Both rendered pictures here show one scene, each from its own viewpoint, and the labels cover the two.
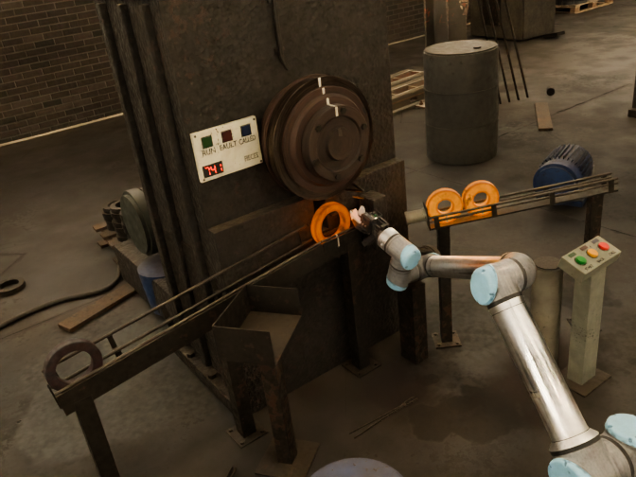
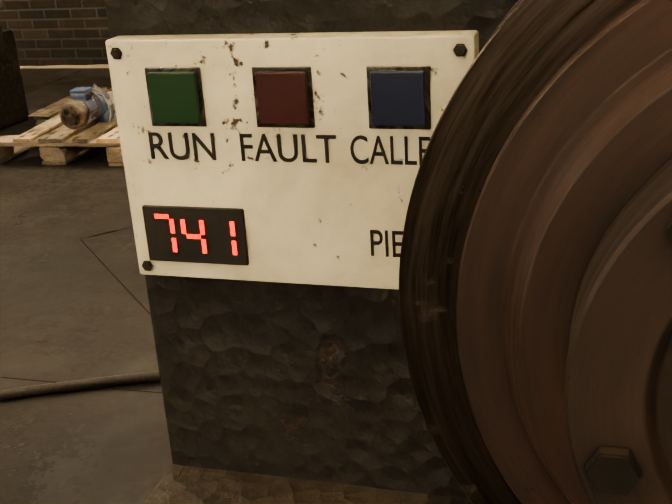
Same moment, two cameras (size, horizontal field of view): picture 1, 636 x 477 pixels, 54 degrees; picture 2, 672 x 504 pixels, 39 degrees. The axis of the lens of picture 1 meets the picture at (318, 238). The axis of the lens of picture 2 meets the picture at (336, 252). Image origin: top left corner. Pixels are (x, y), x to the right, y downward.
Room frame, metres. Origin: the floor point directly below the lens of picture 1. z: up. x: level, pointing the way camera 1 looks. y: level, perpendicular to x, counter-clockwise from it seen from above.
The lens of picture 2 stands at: (1.81, -0.23, 1.35)
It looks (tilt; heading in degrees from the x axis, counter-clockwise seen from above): 22 degrees down; 50
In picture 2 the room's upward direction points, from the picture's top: 4 degrees counter-clockwise
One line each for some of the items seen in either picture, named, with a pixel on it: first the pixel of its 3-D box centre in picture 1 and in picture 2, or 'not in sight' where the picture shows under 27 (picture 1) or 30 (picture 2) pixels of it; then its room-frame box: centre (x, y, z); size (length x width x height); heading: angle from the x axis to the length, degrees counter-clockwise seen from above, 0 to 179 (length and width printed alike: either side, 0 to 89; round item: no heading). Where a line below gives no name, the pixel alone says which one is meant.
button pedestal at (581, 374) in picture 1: (586, 317); not in sight; (2.06, -1.03, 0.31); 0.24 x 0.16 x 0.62; 123
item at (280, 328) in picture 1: (272, 390); not in sight; (1.80, 0.23, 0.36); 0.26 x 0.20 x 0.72; 158
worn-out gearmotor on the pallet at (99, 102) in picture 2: not in sight; (95, 103); (4.07, 4.37, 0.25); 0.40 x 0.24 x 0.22; 33
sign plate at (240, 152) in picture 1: (227, 149); (293, 163); (2.21, 0.28, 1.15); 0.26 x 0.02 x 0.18; 123
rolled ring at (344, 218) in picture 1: (330, 224); not in sight; (2.30, -0.06, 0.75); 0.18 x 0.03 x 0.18; 124
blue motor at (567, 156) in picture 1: (566, 172); not in sight; (3.88, -1.72, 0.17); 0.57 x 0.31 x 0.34; 143
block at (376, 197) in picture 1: (374, 220); not in sight; (2.44, -0.25, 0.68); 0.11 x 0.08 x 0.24; 33
